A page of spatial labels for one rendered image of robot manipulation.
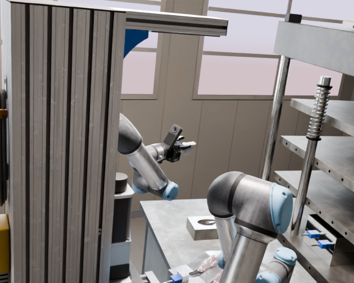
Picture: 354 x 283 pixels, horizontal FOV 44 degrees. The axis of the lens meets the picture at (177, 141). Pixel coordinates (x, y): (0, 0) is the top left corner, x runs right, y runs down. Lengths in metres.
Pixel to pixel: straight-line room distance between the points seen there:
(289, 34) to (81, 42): 1.89
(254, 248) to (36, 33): 0.72
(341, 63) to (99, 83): 1.52
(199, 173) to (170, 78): 1.05
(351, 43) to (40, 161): 1.64
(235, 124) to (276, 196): 3.41
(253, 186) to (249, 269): 0.21
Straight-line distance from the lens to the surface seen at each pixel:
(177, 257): 2.36
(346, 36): 2.33
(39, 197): 1.11
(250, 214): 1.14
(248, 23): 4.33
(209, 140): 4.42
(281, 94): 2.89
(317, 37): 2.52
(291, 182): 2.91
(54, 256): 1.20
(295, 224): 2.78
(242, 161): 4.72
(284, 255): 1.55
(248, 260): 1.16
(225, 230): 1.33
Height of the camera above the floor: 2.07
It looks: 18 degrees down
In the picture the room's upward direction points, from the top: 6 degrees clockwise
